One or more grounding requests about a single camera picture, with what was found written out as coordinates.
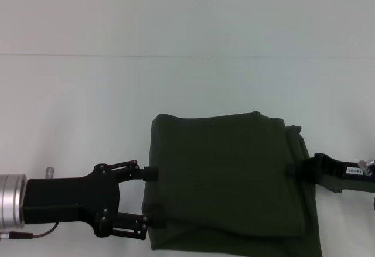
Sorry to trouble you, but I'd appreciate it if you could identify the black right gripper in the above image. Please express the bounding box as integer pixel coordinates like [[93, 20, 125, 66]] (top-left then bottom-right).
[[285, 152, 375, 194]]

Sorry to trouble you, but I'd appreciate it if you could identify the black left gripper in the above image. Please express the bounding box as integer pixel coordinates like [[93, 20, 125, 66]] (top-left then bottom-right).
[[23, 159, 168, 242]]

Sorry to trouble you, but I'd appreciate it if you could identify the dark green t-shirt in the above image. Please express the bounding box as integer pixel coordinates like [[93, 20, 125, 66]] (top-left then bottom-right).
[[141, 110, 323, 257]]

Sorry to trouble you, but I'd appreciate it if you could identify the right arm cable with connector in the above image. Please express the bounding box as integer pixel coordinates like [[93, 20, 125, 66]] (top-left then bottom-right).
[[359, 159, 375, 176]]

